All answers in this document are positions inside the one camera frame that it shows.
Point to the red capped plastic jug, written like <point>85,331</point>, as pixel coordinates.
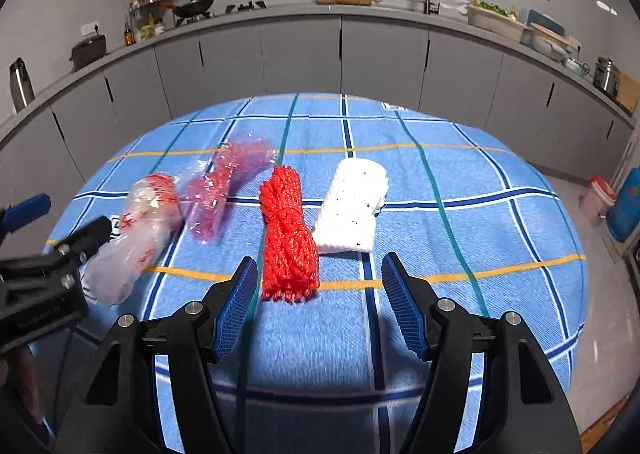
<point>596,201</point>

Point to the black wok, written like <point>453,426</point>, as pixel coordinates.
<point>192,8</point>

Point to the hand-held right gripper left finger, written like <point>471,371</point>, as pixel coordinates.
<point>237,306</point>

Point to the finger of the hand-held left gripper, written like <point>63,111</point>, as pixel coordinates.
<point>92,231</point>
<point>30,206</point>

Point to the blue plaid tablecloth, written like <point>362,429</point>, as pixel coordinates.
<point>475,244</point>

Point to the gas stove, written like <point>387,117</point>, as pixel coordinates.
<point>245,8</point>

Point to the dark sauce bottle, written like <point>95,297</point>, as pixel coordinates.
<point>128,35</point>

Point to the person's left hand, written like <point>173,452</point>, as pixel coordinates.
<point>25,379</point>

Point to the clear bag with red print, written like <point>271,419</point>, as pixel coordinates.
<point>140,244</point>
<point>215,199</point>

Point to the blue water barrel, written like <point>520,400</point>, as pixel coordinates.
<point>625,214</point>

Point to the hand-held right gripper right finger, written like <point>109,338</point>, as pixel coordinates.
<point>405,311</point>

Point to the white printed tag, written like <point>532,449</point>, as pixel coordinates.
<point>395,106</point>

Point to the grey kitchen counter cabinets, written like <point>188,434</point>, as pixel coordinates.
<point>380,59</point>

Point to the white sponge cloth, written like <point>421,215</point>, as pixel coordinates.
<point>350,209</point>

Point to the steel stock pot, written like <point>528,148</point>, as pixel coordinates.
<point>606,76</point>

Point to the wooden cutting board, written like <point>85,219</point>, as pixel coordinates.
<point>630,94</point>

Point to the white basin with greens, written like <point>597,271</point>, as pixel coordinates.
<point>495,23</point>

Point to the steel thermos jug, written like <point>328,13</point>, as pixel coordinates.
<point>21,86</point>

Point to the wall socket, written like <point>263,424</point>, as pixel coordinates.
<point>89,28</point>

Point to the red mesh net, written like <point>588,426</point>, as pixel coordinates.
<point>290,239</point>

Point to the stacked plastic basins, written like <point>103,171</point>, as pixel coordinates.
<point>547,41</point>

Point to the metal spice rack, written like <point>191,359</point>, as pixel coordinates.
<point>147,16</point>

